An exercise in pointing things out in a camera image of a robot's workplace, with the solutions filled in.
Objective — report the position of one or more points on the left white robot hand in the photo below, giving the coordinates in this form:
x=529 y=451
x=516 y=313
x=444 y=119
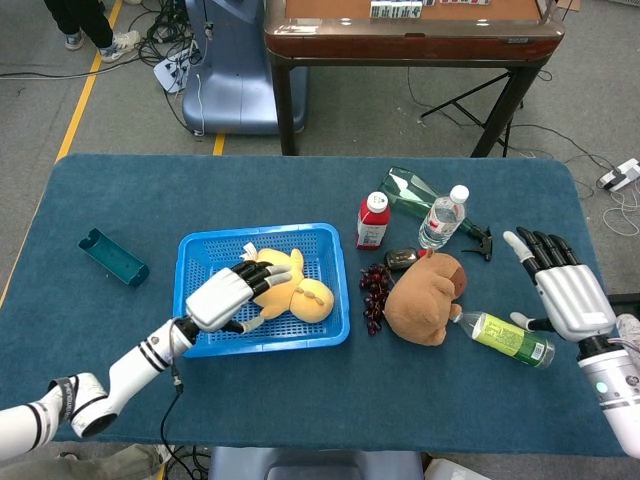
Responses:
x=220 y=300

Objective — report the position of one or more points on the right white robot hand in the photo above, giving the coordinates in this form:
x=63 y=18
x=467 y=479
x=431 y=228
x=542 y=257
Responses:
x=575 y=300

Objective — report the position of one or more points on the yellow plush duck toy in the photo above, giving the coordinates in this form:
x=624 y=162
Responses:
x=310 y=300

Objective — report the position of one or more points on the dark red grape bunch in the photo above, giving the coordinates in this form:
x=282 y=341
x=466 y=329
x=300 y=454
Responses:
x=376 y=290

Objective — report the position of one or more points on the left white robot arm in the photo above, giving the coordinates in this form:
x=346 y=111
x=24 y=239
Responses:
x=100 y=390

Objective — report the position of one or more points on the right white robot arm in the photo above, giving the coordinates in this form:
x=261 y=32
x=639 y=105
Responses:
x=617 y=390

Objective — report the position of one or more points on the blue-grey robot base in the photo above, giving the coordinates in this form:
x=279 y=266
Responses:
x=235 y=90

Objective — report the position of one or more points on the blue plastic mesh basket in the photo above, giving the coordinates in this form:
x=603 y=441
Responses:
x=310 y=330

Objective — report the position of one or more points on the clear bottle green label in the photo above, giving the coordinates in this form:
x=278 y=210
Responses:
x=505 y=337

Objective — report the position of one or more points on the teal rectangular box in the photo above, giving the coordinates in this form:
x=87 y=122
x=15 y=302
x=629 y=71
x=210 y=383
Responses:
x=112 y=257

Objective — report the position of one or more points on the blue table cloth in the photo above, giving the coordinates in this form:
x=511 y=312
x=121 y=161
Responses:
x=300 y=400

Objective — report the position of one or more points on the white power strip grey plug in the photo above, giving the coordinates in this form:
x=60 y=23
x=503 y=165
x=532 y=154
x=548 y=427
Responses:
x=622 y=175

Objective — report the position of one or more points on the clear water bottle red label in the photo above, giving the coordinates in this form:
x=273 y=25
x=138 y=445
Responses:
x=442 y=220

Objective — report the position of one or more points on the brown capybara plush toy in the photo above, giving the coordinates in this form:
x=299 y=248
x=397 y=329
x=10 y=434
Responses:
x=420 y=305

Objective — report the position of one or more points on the red juice bottle white cap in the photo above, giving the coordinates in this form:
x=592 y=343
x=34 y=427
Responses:
x=372 y=222

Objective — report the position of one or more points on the small black case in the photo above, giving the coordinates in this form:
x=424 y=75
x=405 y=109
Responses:
x=397 y=259

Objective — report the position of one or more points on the grey-blue robot torso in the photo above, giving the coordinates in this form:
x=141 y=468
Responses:
x=315 y=465

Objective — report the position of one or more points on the green spray bottle black trigger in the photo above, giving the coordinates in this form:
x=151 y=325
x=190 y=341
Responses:
x=405 y=192

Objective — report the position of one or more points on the white power strip with plugs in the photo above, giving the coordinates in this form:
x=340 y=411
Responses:
x=170 y=72

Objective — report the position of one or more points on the brown mahjong table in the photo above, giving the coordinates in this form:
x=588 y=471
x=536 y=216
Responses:
x=415 y=40

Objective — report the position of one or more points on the person legs with sneakers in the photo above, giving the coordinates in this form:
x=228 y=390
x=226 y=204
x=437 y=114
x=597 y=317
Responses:
x=95 y=20

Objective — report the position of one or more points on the row of mahjong tiles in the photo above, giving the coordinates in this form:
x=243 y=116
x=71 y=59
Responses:
x=395 y=10

